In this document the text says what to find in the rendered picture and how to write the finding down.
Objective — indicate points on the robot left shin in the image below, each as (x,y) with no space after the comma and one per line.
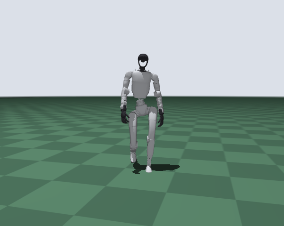
(150,151)

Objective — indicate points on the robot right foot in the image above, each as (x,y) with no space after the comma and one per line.
(133,156)

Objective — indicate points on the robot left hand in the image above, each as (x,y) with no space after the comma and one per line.
(161,118)

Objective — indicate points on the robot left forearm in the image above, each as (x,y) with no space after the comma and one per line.
(159,102)

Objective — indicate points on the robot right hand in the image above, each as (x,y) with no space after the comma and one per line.
(123,115)

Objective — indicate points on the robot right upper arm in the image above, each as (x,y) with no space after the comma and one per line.
(126,81)

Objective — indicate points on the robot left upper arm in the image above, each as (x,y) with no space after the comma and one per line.
(156,84)

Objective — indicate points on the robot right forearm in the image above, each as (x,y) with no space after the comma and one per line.
(123,98)

